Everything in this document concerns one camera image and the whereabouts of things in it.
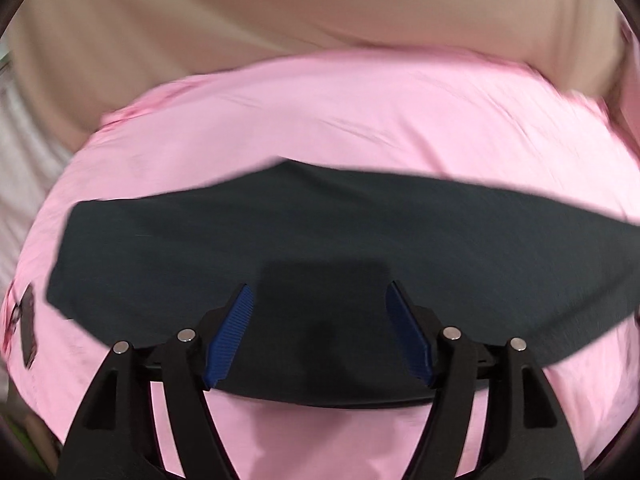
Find dark grey pants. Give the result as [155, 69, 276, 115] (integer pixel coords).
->
[46, 158, 640, 407]

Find smartphone with dark case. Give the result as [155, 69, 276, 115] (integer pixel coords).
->
[20, 282, 39, 368]

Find pale satin curtain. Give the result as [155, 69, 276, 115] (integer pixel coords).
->
[0, 80, 71, 291]

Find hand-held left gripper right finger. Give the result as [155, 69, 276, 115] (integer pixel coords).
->
[386, 281, 585, 480]

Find pink satin ruffled pillow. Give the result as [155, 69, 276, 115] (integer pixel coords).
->
[607, 15, 640, 136]

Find pink bedsheet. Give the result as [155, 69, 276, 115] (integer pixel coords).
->
[0, 47, 640, 480]

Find beige padded headboard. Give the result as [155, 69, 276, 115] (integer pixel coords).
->
[7, 0, 626, 151]

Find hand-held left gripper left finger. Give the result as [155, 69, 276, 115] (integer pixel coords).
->
[56, 284, 254, 480]

